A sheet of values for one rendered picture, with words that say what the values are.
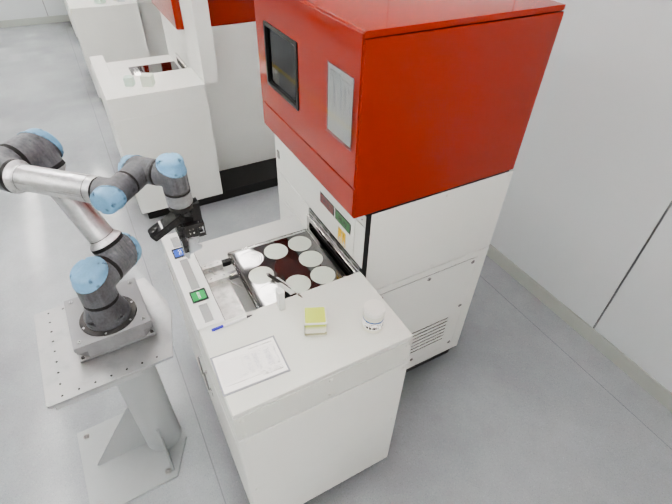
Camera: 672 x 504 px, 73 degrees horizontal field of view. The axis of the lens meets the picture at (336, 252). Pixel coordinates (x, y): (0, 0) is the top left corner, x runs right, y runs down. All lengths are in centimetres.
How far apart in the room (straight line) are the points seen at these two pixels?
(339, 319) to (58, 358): 98
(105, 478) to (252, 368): 122
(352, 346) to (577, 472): 147
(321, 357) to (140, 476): 125
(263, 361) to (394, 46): 98
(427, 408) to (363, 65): 179
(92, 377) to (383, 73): 134
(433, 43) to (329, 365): 99
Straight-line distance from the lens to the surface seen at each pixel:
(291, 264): 184
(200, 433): 248
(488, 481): 244
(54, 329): 197
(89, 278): 164
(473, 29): 150
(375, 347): 149
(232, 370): 145
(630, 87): 259
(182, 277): 177
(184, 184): 137
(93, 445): 260
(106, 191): 131
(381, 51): 132
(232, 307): 173
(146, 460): 248
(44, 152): 165
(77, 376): 179
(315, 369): 143
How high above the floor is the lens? 215
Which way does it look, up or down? 41 degrees down
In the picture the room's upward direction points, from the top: 2 degrees clockwise
